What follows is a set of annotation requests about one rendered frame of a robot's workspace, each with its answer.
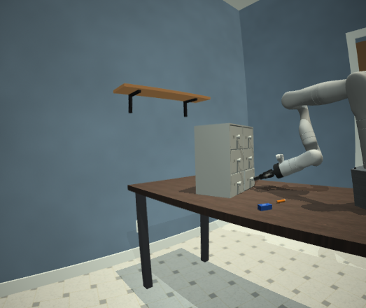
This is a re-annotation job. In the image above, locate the grey small chest of drawers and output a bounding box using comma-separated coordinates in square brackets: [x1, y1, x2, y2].
[194, 123, 254, 198]

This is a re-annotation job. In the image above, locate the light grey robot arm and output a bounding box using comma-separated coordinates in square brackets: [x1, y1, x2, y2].
[276, 71, 366, 176]

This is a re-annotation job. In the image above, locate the blue rectangular block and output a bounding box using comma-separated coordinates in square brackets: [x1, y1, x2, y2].
[258, 203, 272, 211]

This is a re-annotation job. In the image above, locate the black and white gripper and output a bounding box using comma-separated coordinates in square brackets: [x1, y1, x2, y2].
[253, 163, 284, 181]

